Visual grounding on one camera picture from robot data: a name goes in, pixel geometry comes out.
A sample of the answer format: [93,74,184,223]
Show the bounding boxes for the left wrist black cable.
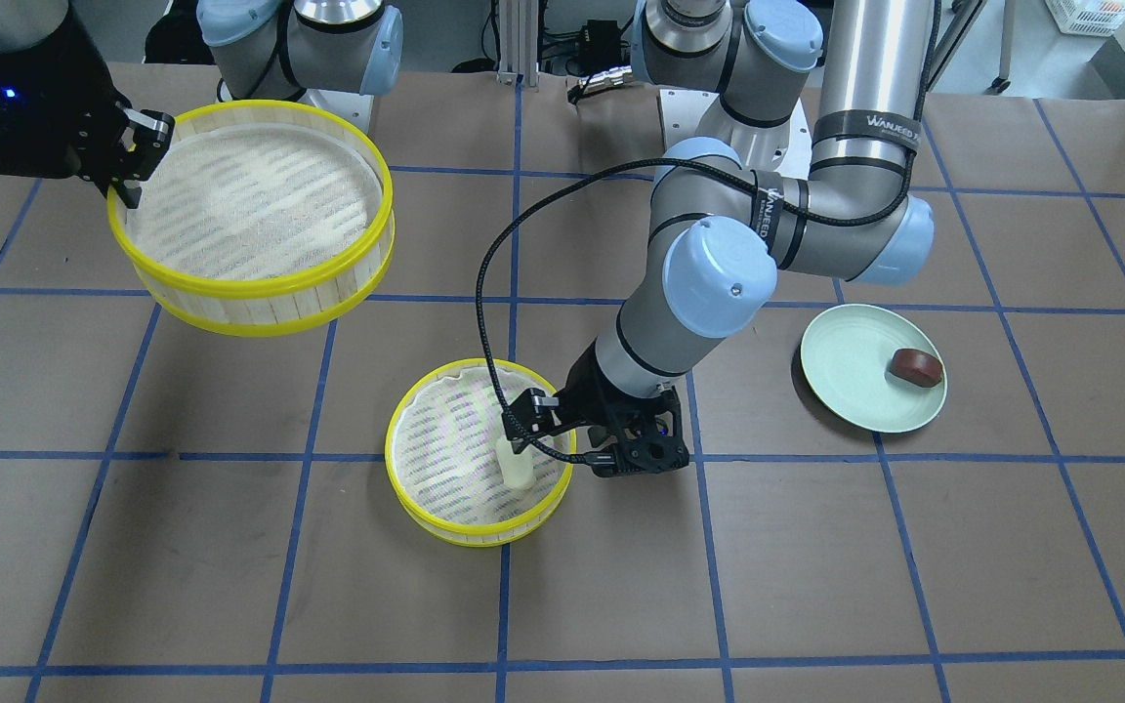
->
[477,0,944,465]

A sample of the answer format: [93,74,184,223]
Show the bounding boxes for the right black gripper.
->
[0,1,176,210]

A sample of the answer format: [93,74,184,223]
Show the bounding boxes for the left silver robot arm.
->
[494,1,941,476]

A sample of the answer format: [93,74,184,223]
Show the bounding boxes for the yellow bamboo steamer layer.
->
[385,357,574,547]
[107,100,395,337]

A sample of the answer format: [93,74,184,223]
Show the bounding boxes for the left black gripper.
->
[506,344,651,456]

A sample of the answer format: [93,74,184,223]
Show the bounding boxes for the white plastic basket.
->
[1044,0,1125,37]

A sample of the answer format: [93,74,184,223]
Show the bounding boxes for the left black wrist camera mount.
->
[585,388,690,477]

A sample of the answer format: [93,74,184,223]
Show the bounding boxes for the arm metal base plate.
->
[658,88,813,166]
[302,89,374,132]

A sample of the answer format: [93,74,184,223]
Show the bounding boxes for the light green plate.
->
[799,304,950,434]

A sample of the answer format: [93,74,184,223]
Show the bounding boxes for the brown bun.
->
[888,348,945,389]

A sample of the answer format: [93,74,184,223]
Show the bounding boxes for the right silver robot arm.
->
[0,1,403,208]

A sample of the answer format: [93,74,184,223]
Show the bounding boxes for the black power box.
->
[576,19,622,74]

